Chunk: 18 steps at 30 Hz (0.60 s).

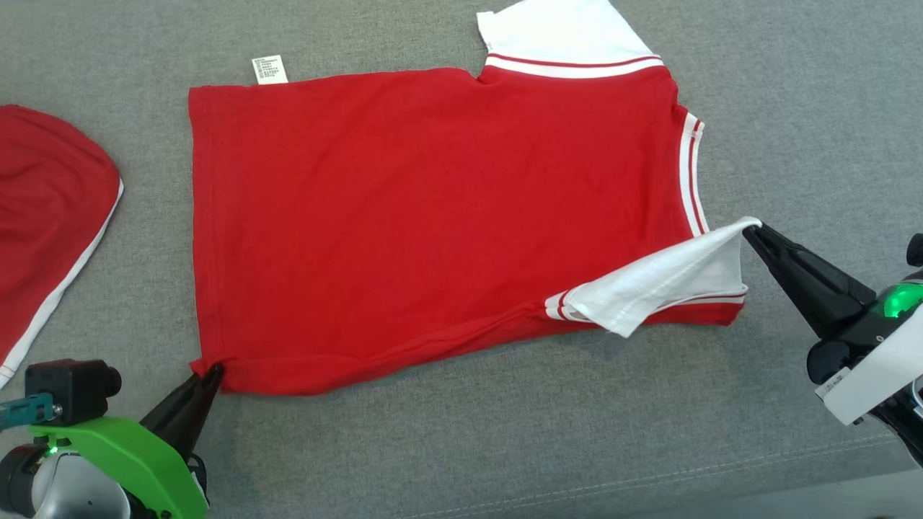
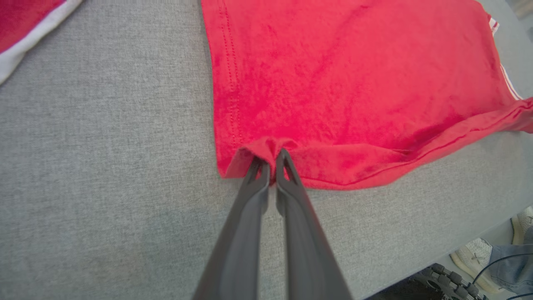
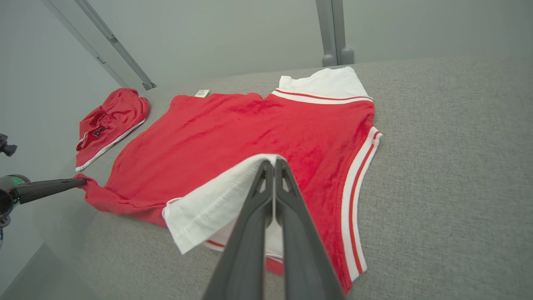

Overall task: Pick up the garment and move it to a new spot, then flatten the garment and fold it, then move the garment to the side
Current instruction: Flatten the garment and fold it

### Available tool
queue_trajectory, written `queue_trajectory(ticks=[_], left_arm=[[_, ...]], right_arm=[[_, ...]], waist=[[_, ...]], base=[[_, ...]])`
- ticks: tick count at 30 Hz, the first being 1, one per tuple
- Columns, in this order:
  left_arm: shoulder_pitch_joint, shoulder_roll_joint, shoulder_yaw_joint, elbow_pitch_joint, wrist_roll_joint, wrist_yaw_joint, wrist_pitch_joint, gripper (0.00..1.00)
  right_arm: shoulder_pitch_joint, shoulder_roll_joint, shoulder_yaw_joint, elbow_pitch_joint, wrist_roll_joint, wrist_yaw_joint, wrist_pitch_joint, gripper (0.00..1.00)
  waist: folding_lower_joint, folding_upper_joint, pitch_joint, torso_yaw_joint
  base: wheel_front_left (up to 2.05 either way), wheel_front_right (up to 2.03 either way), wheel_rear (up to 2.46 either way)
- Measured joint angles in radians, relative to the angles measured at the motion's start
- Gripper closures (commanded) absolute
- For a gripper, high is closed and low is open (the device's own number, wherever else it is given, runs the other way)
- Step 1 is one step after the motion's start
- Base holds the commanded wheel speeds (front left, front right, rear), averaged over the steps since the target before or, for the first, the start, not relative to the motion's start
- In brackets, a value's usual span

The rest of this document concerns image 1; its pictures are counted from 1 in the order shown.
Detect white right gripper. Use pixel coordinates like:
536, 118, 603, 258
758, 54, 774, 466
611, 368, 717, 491
743, 222, 923, 426

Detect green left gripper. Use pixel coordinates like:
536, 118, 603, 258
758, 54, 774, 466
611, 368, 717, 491
29, 363, 226, 519

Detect red shorts with white stripe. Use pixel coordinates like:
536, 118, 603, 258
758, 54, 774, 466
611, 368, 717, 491
0, 105, 125, 390

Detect red and white jersey shirt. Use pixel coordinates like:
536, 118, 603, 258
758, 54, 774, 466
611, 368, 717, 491
187, 0, 764, 397

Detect left arm teal-plug cable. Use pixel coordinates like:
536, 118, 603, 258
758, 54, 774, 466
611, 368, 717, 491
0, 393, 64, 433

